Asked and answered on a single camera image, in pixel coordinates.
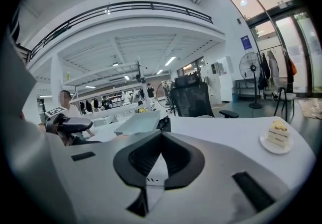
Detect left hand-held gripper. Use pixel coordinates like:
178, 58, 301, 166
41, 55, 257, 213
45, 107, 94, 146

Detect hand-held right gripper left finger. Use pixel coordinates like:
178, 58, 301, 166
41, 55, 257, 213
47, 131, 162, 224

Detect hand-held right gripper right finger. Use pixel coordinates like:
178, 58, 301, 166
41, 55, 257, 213
147, 131, 290, 224

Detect square grey frying pan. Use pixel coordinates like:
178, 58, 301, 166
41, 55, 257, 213
114, 110, 162, 136

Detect white metal shelving rack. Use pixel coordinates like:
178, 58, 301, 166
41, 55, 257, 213
59, 81, 162, 128

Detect round white table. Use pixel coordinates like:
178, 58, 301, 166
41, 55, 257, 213
85, 116, 315, 191

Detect small white plate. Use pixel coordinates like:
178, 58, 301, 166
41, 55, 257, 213
259, 133, 294, 156

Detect layered cake slice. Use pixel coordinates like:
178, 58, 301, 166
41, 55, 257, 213
266, 120, 291, 148

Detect black mesh office chair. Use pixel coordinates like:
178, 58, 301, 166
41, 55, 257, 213
170, 74, 240, 119

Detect round black floor fan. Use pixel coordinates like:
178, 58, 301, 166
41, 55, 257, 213
155, 80, 175, 109

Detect white storage cabinets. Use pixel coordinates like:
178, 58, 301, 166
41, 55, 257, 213
205, 56, 234, 105

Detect black mezzanine railing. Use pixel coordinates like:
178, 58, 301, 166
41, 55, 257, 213
16, 1, 214, 64

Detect flattened cardboard sheets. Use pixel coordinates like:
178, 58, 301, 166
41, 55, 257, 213
297, 98, 322, 120

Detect coat rack with clothes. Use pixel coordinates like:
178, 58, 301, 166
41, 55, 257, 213
257, 50, 287, 93

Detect orange hanging bag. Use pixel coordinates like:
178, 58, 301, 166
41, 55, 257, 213
287, 57, 298, 77

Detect glass entrance doors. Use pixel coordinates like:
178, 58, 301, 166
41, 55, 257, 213
225, 0, 322, 98

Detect black frame chair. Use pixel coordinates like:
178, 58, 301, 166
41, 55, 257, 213
272, 76, 298, 122

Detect black pedestal fan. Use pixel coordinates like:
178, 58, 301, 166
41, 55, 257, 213
238, 52, 264, 110

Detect blue wall poster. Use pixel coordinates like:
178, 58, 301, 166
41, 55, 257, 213
240, 35, 253, 51

